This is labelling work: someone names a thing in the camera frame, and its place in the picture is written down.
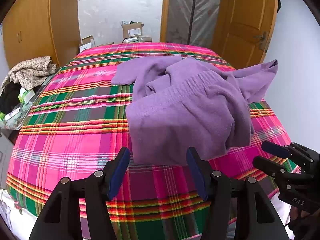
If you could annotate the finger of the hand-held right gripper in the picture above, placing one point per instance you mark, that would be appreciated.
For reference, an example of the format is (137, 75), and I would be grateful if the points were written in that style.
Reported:
(275, 149)
(267, 165)

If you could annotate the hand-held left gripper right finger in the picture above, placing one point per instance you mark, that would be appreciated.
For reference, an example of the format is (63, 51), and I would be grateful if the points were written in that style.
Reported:
(197, 176)

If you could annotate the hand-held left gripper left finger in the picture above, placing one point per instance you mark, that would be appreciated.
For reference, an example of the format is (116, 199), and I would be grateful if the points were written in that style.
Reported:
(118, 173)

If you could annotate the purple fleece garment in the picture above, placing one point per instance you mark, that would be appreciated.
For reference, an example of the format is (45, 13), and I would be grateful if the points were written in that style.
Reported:
(180, 115)

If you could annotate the white bed sheet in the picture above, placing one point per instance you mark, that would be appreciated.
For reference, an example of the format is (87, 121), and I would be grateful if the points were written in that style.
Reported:
(281, 210)

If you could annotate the pink green plaid blanket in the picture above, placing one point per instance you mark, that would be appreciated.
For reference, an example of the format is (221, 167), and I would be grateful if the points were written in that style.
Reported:
(75, 140)

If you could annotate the glass top side table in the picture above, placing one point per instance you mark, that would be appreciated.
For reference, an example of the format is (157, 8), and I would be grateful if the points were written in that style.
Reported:
(32, 100)

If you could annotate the green tissue pack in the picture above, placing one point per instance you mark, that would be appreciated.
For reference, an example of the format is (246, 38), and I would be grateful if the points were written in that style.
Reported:
(26, 96)

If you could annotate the white tube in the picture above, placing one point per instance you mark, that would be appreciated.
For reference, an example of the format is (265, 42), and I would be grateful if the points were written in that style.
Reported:
(12, 115)

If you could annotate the wooden door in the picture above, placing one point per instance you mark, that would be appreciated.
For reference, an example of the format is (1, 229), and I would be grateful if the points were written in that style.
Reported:
(245, 22)

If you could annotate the white cardboard box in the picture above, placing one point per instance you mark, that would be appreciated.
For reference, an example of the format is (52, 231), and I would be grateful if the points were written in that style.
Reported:
(87, 45)

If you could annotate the black garment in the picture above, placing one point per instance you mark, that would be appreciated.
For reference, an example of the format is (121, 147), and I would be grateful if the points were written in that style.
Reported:
(8, 97)

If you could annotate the plastic wrapped packages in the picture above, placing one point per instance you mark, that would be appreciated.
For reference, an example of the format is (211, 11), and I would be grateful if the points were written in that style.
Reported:
(137, 39)

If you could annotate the beige floral cloth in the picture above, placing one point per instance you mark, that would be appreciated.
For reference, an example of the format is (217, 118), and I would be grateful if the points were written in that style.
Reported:
(30, 71)

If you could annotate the open brown cardboard box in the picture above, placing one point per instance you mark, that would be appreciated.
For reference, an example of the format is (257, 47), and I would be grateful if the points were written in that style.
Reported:
(132, 30)

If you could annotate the grey plastic covered rack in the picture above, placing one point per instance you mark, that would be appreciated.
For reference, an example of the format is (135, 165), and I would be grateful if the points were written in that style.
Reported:
(197, 10)

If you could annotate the wooden wardrobe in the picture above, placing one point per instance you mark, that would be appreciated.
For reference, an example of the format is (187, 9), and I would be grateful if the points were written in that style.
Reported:
(37, 25)

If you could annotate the wooden door frame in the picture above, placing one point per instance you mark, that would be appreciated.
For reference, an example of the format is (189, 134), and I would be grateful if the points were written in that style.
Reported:
(165, 12)

